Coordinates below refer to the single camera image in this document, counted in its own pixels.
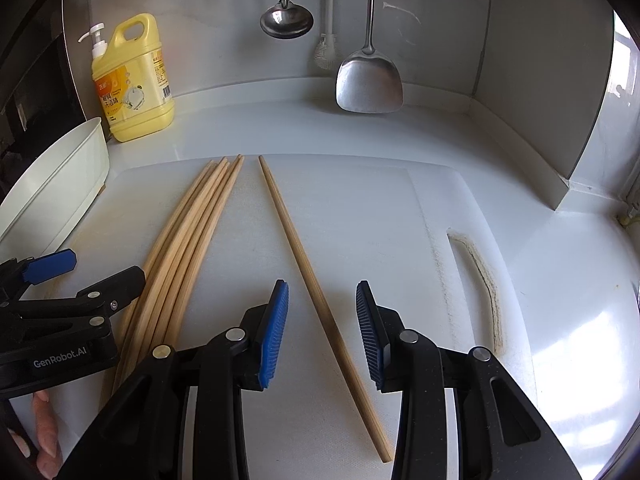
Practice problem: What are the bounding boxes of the bundle of wooden chopsticks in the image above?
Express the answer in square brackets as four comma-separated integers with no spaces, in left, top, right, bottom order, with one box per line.
[100,154,246,411]

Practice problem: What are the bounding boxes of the steel spatula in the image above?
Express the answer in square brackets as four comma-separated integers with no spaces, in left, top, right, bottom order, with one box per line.
[335,0,404,113]

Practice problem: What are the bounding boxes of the white plastic basin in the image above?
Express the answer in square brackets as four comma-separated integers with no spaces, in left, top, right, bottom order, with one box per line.
[0,117,111,266]

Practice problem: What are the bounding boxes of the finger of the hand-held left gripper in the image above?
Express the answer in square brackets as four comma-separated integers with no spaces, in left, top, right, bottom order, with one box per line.
[0,249,78,306]
[10,266,147,333]

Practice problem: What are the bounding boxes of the single wooden chopstick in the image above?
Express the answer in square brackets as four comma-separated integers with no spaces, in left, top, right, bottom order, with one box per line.
[258,155,393,463]

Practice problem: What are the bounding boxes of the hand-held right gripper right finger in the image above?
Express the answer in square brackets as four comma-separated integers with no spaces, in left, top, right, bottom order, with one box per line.
[356,281,583,480]

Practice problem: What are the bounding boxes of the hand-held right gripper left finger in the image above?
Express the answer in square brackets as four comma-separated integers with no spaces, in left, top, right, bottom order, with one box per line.
[57,280,290,480]

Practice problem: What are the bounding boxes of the person's left hand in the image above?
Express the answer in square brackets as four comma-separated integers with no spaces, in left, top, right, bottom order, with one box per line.
[7,391,63,480]

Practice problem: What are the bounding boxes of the white cutting board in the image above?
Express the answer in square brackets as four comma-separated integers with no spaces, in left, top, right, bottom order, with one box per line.
[50,154,538,480]

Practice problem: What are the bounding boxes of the white dish brush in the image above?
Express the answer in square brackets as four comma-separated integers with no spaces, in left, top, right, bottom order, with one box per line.
[314,0,343,68]

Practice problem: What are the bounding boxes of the black stove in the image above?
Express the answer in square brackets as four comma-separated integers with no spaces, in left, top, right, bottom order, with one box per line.
[0,0,88,176]

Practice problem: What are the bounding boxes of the yellow detergent pump bottle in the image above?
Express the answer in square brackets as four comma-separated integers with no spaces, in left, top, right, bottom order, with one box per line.
[79,13,176,143]

